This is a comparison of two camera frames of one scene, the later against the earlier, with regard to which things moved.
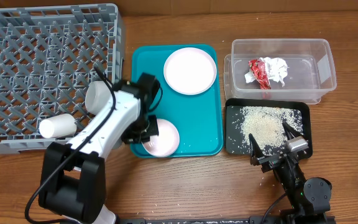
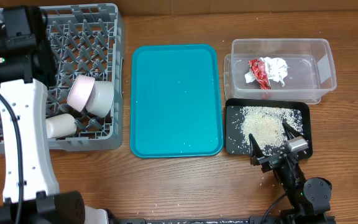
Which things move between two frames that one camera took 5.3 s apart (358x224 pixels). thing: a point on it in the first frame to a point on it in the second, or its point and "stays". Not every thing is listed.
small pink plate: [165, 144] to [80, 93]
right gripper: [276, 158] stays
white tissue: [276, 68] stays
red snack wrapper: [260, 74] stays
